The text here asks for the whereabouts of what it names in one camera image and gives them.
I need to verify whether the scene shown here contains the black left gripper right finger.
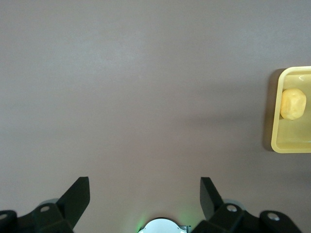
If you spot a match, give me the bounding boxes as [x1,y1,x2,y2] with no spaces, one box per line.
[194,177,302,233]

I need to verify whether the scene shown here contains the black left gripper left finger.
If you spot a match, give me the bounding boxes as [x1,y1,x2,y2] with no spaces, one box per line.
[0,176,91,233]

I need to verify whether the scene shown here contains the yellow plastic tray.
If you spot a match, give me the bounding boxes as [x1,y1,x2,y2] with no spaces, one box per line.
[270,66,311,154]

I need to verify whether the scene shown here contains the yellow potato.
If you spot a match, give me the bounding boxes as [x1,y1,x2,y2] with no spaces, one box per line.
[279,87,307,121]

